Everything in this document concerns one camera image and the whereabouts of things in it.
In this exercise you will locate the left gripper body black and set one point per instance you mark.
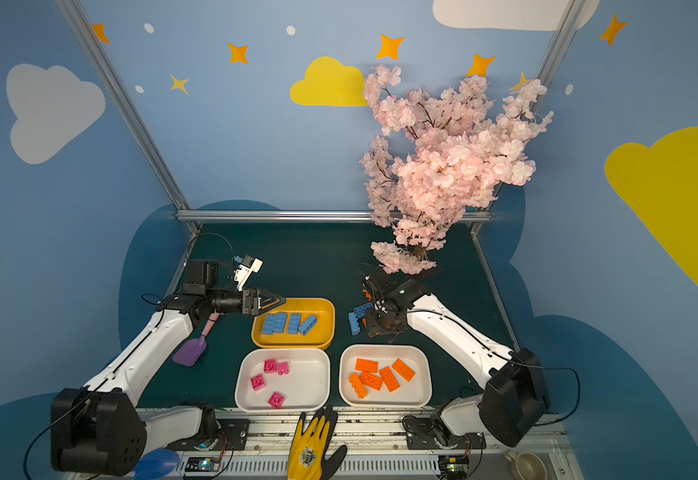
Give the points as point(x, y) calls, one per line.
point(250, 301)

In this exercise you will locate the yellow black work glove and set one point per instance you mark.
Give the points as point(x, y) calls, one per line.
point(307, 455)

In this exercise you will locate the left white plastic tray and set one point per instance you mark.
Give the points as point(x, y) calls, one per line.
point(305, 388)

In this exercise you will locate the yellow plastic tray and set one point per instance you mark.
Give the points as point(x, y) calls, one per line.
point(320, 336)

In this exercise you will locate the right white plastic tray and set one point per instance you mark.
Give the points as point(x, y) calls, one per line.
point(413, 394)

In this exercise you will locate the purple pink toy spatula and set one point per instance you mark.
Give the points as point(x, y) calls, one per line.
point(191, 351)

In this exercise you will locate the beige ceramic cup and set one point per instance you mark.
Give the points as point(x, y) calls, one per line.
point(526, 466)

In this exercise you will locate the blue garden trowel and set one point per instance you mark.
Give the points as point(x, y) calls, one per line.
point(156, 464)

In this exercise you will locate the orange lego plate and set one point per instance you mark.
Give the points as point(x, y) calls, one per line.
point(366, 365)
point(389, 379)
point(404, 370)

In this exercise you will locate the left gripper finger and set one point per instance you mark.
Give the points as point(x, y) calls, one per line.
point(266, 294)
point(270, 305)

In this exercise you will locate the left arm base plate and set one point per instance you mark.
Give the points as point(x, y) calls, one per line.
point(229, 434)

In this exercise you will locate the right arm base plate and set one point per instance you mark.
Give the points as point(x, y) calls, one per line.
point(425, 434)

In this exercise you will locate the orange lego brick top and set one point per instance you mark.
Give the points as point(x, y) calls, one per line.
point(371, 380)

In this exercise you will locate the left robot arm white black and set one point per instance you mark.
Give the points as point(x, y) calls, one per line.
point(97, 429)

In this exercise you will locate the white plastic tray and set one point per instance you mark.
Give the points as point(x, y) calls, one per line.
point(305, 388)
point(413, 394)

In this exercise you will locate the magenta small lego brick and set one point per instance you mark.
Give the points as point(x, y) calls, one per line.
point(258, 382)

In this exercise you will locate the pink cherry blossom tree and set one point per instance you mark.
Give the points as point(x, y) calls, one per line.
point(437, 157)

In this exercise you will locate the blue lego brick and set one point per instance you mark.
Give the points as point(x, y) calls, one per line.
point(294, 321)
point(307, 325)
point(360, 311)
point(270, 325)
point(280, 321)

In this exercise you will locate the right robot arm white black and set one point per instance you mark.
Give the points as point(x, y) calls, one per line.
point(514, 394)

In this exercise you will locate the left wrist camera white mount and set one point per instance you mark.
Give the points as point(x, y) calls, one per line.
point(246, 266)

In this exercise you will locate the orange lego brick cluster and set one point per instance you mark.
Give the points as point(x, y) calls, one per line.
point(357, 385)

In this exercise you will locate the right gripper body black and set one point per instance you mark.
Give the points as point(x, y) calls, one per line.
point(378, 322)

